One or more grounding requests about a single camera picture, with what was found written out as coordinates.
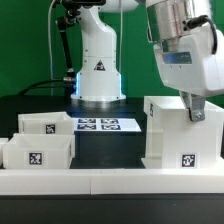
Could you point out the printed marker sheet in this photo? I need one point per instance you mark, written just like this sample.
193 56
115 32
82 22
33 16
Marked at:
106 125

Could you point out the white drawer cabinet box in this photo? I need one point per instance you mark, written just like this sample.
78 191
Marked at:
173 141

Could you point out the white front barrier rail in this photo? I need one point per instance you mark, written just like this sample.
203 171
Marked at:
110 181

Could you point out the white left barrier block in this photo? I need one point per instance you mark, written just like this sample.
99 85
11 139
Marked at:
3 142

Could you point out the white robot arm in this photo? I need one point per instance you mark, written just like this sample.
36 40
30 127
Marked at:
98 81

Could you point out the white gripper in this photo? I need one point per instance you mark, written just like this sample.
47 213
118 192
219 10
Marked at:
193 69

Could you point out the white drawer tray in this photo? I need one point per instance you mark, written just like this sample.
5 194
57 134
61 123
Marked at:
38 151
59 123

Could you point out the white front drawer tray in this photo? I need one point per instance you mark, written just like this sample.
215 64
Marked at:
38 151

